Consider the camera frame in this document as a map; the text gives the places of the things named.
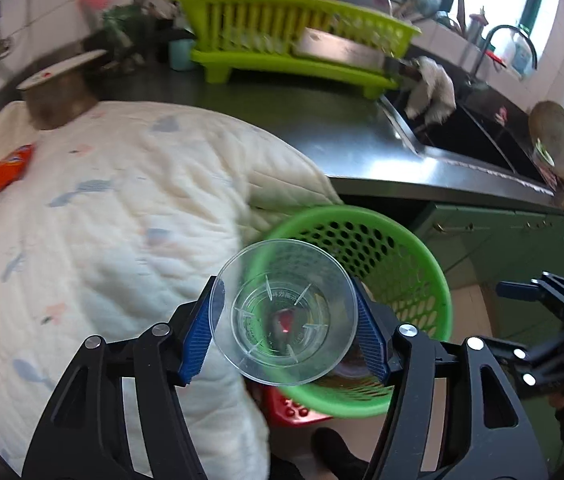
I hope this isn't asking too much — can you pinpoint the white plate with red print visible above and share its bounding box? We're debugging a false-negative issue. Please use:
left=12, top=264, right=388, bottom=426
left=16, top=49, right=108, bottom=92

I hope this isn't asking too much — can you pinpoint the green dish rack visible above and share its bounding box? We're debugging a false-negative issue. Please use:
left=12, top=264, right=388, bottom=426
left=172, top=0, right=423, bottom=100

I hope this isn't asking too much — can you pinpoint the curved metal faucet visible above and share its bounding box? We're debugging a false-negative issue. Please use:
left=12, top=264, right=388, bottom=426
left=472, top=24, right=538, bottom=86

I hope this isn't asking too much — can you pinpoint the metal pot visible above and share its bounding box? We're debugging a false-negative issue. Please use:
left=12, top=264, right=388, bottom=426
left=24, top=60, right=108, bottom=131

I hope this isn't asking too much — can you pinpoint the teal cup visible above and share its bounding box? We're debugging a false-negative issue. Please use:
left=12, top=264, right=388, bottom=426
left=168, top=39, right=198, bottom=72

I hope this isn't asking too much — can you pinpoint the white rag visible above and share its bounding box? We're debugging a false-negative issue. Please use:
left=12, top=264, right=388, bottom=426
left=404, top=57, right=457, bottom=126

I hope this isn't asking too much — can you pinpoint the green base cabinet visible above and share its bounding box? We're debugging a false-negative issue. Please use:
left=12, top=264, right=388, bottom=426
left=412, top=202, right=564, bottom=351

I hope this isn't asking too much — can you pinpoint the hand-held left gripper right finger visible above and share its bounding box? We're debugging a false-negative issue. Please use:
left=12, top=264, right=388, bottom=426
left=352, top=277, right=548, bottom=480

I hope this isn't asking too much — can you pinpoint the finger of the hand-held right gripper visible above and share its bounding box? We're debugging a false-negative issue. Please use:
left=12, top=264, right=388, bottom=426
left=437, top=337, right=564, bottom=402
left=496, top=271, right=564, bottom=322

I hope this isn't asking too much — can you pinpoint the green glass jar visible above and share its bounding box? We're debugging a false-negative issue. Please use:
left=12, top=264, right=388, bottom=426
left=102, top=5, right=143, bottom=56

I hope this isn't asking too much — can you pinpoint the green plastic basket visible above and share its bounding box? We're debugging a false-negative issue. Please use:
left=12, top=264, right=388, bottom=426
left=247, top=205, right=453, bottom=420

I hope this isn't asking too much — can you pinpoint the steel sink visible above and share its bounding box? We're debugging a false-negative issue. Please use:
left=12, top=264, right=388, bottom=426
left=377, top=80, right=558, bottom=193

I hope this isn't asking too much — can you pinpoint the white detergent bottle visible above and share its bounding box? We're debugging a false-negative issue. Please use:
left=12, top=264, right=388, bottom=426
left=501, top=27, right=535, bottom=77

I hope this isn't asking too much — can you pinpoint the clear plastic cup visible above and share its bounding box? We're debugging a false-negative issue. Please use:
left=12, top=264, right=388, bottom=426
left=209, top=239, right=358, bottom=387

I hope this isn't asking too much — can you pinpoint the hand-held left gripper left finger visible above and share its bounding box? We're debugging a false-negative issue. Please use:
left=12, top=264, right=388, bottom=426
left=22, top=275, right=226, bottom=480

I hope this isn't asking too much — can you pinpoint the round wooden cutting board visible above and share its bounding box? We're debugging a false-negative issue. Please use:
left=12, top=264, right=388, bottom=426
left=528, top=101, right=564, bottom=181

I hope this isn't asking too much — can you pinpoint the black shoe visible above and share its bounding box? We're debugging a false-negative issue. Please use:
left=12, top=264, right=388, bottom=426
left=311, top=427, right=370, bottom=480

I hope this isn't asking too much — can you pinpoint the white quilted blanket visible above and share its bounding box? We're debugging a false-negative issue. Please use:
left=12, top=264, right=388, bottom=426
left=0, top=100, right=345, bottom=480

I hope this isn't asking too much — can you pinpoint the orange snack wrapper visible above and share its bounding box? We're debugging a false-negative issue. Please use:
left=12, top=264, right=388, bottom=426
left=0, top=144, right=37, bottom=195

